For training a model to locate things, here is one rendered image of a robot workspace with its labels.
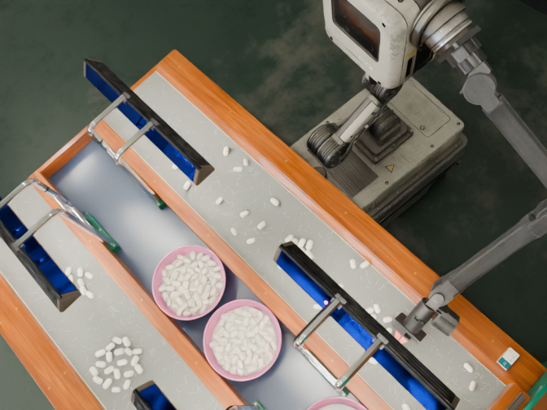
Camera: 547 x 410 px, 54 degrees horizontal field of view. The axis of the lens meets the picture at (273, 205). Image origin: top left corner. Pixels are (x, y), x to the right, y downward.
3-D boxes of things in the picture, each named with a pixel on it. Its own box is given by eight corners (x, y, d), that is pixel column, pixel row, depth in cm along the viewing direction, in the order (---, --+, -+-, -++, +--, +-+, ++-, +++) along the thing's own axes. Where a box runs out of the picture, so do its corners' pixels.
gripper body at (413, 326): (416, 346, 167) (431, 329, 163) (391, 322, 170) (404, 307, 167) (423, 338, 172) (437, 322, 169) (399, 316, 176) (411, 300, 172)
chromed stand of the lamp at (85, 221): (91, 214, 215) (28, 169, 174) (121, 248, 209) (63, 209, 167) (54, 248, 213) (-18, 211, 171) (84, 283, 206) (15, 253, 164)
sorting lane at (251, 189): (156, 73, 229) (155, 70, 227) (518, 398, 168) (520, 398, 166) (103, 120, 225) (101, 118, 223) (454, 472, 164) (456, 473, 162)
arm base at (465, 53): (458, 41, 147) (479, 23, 135) (477, 64, 146) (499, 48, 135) (435, 59, 146) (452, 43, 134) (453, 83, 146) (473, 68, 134)
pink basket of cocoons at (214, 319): (229, 292, 197) (224, 287, 188) (296, 321, 190) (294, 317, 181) (197, 362, 190) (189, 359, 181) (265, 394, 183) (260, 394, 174)
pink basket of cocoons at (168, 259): (199, 237, 206) (191, 230, 197) (246, 285, 197) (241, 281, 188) (146, 287, 202) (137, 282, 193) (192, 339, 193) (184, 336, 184)
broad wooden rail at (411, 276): (187, 73, 244) (174, 48, 226) (529, 372, 183) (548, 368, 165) (168, 91, 242) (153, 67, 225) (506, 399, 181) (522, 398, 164)
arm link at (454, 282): (545, 196, 148) (547, 208, 138) (561, 211, 147) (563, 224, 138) (429, 283, 169) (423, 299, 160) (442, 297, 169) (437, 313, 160)
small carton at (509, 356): (508, 347, 169) (510, 346, 167) (518, 355, 168) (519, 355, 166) (496, 361, 168) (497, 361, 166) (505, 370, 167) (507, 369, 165)
